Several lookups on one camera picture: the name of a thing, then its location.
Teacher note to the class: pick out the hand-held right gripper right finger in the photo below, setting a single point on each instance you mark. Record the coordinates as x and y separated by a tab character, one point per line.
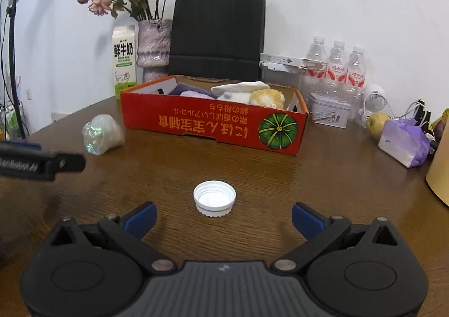
307	219

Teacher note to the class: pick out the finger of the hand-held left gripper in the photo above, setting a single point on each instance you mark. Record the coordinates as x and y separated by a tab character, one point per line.
72	163
21	146

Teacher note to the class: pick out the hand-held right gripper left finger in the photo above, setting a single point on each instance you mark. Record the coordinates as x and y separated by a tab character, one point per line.
142	218

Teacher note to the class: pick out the iridescent plastic bag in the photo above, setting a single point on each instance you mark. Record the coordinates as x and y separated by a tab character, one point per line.
103	134

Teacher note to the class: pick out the white bottle cap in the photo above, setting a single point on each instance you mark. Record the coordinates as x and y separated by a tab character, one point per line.
214	197

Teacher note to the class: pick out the red cardboard box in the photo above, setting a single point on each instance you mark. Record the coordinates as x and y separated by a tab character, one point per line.
210	124

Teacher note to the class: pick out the hamster plush toy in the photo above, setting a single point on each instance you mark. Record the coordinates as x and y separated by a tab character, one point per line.
263	97

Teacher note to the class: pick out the lavender fluffy headband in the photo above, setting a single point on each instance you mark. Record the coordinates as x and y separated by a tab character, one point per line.
198	94

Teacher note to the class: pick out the purple knit pouch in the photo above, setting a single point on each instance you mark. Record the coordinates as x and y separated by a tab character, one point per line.
191	87

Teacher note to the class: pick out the white cloth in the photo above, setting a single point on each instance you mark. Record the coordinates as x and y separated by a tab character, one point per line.
238	87

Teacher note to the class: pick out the metal storage cart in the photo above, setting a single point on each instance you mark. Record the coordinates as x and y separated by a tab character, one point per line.
10	124

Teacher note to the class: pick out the black studio light stand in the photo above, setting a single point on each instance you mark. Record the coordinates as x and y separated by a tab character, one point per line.
12	57

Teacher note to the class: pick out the printed tin box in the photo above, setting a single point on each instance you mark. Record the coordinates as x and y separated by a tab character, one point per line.
329	110

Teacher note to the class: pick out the white green milk carton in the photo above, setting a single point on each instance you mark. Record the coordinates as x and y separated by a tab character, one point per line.
124	64

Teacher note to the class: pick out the purple tissue pack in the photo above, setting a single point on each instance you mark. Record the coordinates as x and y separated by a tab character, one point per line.
403	143

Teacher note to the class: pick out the white mini fan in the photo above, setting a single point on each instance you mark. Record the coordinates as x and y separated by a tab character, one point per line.
375	99

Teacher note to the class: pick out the yellow thermos jug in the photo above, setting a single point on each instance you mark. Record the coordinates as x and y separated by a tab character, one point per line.
440	180

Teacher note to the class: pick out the purple white ceramic vase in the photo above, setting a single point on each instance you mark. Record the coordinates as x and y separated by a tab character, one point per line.
154	46

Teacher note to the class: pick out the clear plastic container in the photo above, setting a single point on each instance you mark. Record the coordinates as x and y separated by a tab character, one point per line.
280	78

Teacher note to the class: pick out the dark small packet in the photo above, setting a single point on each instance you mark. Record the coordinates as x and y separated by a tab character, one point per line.
430	141

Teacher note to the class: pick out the black charger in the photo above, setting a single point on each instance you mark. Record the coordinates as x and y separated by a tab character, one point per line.
420	114

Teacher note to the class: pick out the white flat carton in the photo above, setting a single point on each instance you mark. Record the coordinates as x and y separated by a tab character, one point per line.
280	61

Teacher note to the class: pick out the colourful snack packet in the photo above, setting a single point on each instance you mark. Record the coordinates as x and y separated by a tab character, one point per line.
442	122

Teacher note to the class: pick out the black paper bag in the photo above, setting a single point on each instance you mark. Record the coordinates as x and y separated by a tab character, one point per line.
217	29

